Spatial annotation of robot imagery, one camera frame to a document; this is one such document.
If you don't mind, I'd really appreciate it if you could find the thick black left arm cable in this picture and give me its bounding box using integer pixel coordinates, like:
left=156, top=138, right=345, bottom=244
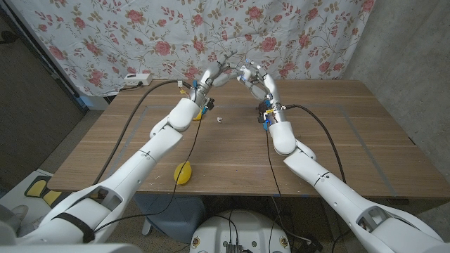
left=91, top=79, right=193, bottom=186

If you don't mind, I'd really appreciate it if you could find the floral print backdrop curtain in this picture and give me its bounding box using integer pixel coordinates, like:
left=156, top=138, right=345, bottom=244
left=6, top=0, right=375, bottom=98

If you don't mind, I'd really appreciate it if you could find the person in grey trousers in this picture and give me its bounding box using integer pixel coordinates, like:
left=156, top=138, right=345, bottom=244
left=0, top=204, right=43, bottom=238

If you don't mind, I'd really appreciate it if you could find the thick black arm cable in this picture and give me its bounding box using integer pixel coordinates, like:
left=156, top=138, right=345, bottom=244
left=285, top=104, right=347, bottom=184
left=91, top=79, right=193, bottom=186

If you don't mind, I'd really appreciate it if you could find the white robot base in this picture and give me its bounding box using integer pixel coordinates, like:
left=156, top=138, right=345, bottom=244
left=189, top=209, right=291, bottom=253

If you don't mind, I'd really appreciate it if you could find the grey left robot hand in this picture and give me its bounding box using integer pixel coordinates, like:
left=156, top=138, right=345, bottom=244
left=189, top=51, right=240, bottom=111

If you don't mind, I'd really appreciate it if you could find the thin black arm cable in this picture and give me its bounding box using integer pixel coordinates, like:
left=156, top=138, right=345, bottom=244
left=265, top=129, right=282, bottom=197
left=93, top=108, right=205, bottom=235

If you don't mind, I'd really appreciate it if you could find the yellow and black floor mat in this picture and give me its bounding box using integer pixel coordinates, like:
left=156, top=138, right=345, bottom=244
left=23, top=174, right=65, bottom=208

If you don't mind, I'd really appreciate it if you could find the grey table leg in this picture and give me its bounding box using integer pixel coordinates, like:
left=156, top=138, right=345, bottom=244
left=319, top=196, right=344, bottom=243

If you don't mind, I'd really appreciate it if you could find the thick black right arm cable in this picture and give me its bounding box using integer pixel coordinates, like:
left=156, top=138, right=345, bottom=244
left=285, top=104, right=347, bottom=184

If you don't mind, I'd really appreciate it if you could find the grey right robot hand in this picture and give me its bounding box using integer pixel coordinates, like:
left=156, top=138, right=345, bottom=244
left=237, top=58, right=288, bottom=125

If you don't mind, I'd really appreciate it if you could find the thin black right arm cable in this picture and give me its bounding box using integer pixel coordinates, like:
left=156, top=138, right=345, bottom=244
left=265, top=129, right=282, bottom=197

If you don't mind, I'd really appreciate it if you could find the white robot chest edge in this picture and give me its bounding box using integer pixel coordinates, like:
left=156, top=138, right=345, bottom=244
left=0, top=243, right=142, bottom=253

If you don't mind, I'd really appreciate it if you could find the black power adapter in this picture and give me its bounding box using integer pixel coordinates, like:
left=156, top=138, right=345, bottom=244
left=297, top=238, right=324, bottom=253

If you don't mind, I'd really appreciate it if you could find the white power strip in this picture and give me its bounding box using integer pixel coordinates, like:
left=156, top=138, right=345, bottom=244
left=123, top=72, right=153, bottom=87

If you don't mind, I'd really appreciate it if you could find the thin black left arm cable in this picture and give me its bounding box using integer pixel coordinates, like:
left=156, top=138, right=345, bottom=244
left=93, top=108, right=205, bottom=235

